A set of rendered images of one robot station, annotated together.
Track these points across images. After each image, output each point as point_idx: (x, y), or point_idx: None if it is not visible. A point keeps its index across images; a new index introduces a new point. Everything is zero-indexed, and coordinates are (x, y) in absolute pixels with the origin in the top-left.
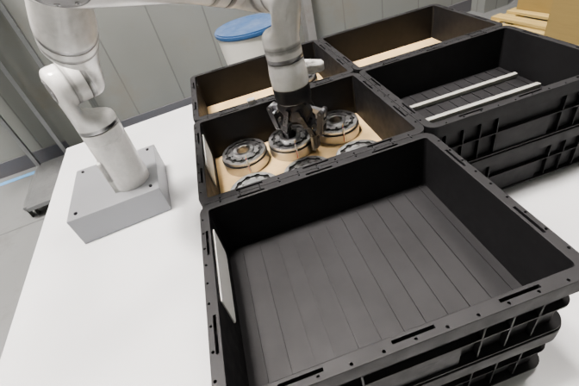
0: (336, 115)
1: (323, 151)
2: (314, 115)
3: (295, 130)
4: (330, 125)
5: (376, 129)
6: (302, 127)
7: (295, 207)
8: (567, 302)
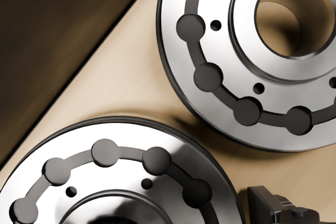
0: None
1: (286, 193)
2: None
3: (121, 210)
4: (297, 82)
5: None
6: (133, 142)
7: None
8: None
